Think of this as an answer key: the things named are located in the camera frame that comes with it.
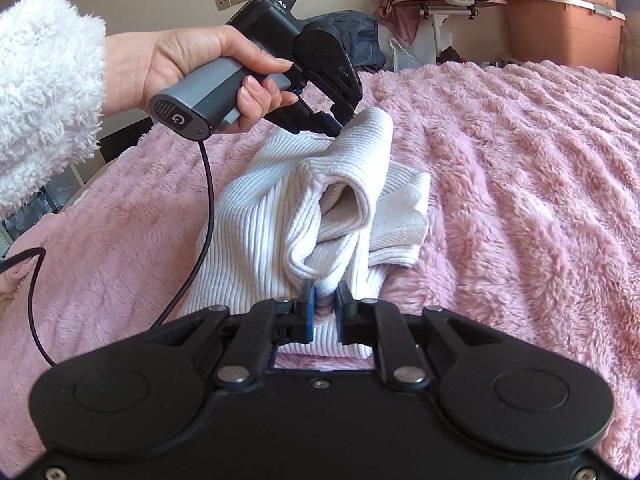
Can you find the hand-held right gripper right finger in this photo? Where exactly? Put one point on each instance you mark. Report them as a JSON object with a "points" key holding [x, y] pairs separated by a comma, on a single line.
{"points": [[343, 310]]}

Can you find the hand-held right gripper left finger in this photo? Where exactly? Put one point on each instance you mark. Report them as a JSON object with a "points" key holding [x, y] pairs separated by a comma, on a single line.
{"points": [[308, 307]]}

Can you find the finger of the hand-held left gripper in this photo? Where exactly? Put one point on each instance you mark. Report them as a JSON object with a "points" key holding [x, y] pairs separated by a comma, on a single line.
{"points": [[312, 121], [352, 92]]}

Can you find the white knit sweater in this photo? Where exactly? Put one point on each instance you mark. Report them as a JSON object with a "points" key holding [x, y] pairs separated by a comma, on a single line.
{"points": [[260, 210]]}

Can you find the pink clothes pile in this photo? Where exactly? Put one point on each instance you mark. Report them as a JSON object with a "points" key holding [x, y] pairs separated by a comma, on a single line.
{"points": [[400, 0]]}

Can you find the person's left hand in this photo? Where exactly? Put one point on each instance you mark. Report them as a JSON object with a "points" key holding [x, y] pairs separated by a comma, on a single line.
{"points": [[175, 55]]}

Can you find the blue-grey bag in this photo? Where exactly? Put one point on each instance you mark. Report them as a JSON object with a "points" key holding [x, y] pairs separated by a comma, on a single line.
{"points": [[362, 35]]}

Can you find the white plastic bag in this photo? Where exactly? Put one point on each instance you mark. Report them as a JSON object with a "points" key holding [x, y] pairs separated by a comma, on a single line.
{"points": [[406, 55]]}

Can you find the white folding table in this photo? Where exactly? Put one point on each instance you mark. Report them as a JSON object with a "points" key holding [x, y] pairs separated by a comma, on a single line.
{"points": [[442, 30]]}

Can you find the black flat box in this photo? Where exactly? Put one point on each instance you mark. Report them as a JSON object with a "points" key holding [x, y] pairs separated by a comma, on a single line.
{"points": [[125, 135]]}

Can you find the pink fluffy blanket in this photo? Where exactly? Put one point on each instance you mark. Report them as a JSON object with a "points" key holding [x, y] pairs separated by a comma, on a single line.
{"points": [[525, 210]]}

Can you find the pink plastic storage box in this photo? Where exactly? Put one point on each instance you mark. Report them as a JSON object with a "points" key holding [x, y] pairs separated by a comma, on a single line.
{"points": [[560, 35]]}

